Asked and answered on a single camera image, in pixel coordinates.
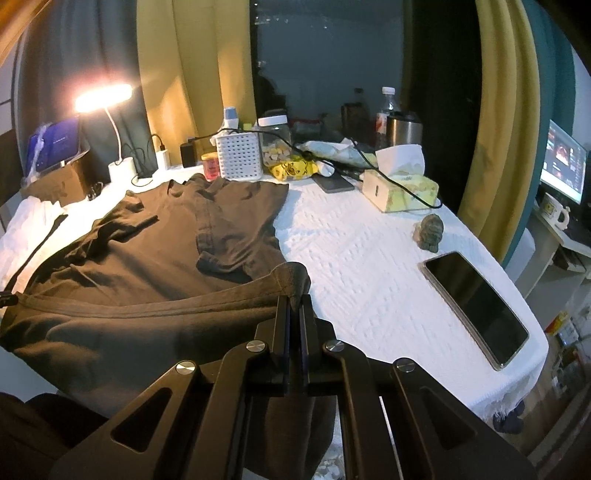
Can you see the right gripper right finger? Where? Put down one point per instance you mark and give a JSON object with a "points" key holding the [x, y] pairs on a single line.
{"points": [[397, 421]]}

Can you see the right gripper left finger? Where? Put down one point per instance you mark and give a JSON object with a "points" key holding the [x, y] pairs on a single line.
{"points": [[193, 422]]}

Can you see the dark brown t-shirt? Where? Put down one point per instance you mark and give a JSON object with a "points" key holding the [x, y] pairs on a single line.
{"points": [[184, 271]]}

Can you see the black smartphone on table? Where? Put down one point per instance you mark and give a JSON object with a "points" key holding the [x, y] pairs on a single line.
{"points": [[487, 317]]}

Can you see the green turtle figurine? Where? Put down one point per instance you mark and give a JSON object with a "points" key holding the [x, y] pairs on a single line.
{"points": [[429, 232]]}

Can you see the white side desk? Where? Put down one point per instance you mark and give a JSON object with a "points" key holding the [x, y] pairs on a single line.
{"points": [[547, 288]]}

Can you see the yellow curtain right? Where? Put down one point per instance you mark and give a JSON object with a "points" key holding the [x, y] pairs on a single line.
{"points": [[503, 163]]}

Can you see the yellow curtain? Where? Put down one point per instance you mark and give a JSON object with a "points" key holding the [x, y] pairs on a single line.
{"points": [[195, 59], [503, 163]]}

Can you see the tissue box with tissue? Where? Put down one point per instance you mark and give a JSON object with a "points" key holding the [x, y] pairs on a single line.
{"points": [[398, 182]]}

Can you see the white power strip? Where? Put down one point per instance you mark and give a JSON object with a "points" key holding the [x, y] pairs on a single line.
{"points": [[177, 173]]}

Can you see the red can gold lid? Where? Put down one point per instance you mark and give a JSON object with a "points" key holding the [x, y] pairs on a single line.
{"points": [[211, 166]]}

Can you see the white mug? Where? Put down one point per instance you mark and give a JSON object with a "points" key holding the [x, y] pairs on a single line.
{"points": [[555, 213]]}

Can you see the yellow snack bag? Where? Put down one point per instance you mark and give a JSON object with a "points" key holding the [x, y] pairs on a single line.
{"points": [[294, 170]]}

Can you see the white perforated plastic basket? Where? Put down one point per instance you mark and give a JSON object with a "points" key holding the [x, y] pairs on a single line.
{"points": [[239, 156]]}

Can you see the white usb charger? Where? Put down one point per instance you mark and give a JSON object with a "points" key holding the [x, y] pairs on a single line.
{"points": [[162, 159]]}

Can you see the black power adapter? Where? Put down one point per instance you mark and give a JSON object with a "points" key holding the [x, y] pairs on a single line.
{"points": [[187, 155]]}

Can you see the brown cardboard box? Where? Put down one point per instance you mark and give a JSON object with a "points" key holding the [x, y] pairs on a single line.
{"points": [[68, 184]]}

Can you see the clear jar white lid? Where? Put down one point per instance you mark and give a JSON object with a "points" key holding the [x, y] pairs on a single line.
{"points": [[274, 139]]}

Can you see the stainless steel thermos cup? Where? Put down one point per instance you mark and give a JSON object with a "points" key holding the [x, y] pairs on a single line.
{"points": [[404, 128]]}

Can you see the white spray bottle blue cap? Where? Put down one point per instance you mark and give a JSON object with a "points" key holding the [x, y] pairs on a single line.
{"points": [[230, 120]]}

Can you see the computer monitor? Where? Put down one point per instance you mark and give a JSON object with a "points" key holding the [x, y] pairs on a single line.
{"points": [[564, 164]]}

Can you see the plastic water bottle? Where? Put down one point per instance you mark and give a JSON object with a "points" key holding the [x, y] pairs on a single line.
{"points": [[389, 108]]}

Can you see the tablet with blue screen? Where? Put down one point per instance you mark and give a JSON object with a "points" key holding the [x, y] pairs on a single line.
{"points": [[61, 142]]}

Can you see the white desk lamp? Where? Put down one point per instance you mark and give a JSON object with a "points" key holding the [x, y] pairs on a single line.
{"points": [[94, 105]]}

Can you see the yellow curtain left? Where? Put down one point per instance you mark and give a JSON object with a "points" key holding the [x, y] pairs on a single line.
{"points": [[195, 59]]}

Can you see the teal curtain left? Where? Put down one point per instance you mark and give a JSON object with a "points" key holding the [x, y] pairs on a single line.
{"points": [[68, 47]]}

